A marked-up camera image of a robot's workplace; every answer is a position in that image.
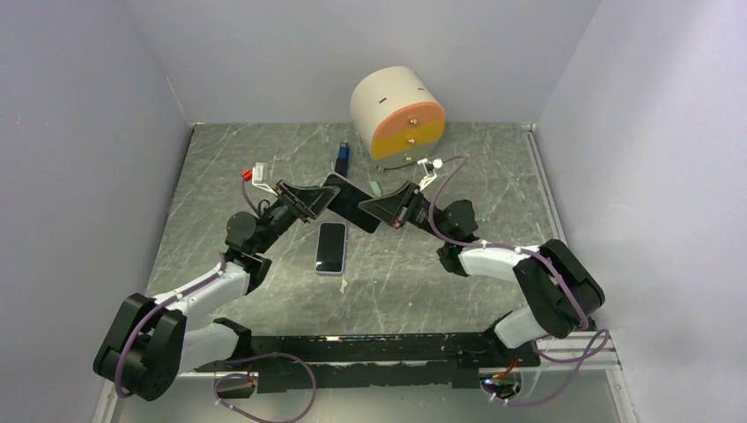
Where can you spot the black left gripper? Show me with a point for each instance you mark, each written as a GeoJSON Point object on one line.
{"type": "Point", "coordinates": [314, 199]}

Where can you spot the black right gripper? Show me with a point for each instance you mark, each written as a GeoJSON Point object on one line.
{"type": "Point", "coordinates": [395, 209]}

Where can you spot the phone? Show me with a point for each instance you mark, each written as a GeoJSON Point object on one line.
{"type": "Point", "coordinates": [331, 248]}
{"type": "Point", "coordinates": [346, 203]}

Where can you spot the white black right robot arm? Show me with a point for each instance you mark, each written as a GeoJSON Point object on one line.
{"type": "Point", "coordinates": [559, 291]}

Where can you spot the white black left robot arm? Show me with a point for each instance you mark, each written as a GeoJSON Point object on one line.
{"type": "Point", "coordinates": [152, 340]}

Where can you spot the phone in lilac case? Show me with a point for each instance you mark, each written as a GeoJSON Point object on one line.
{"type": "Point", "coordinates": [331, 248]}

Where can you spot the small green plastic tool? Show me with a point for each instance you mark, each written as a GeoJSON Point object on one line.
{"type": "Point", "coordinates": [375, 188]}

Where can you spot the blue black stapler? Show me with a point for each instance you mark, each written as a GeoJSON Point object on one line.
{"type": "Point", "coordinates": [342, 161]}

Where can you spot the round beige drawer cabinet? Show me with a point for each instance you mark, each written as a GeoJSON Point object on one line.
{"type": "Point", "coordinates": [396, 117]}

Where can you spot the black base bar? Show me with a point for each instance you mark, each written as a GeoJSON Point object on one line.
{"type": "Point", "coordinates": [456, 359]}

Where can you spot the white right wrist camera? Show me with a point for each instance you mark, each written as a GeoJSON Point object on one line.
{"type": "Point", "coordinates": [429, 168]}

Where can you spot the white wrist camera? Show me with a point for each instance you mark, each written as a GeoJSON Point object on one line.
{"type": "Point", "coordinates": [257, 176]}
{"type": "Point", "coordinates": [429, 168]}

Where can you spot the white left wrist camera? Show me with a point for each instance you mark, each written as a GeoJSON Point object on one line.
{"type": "Point", "coordinates": [257, 176]}

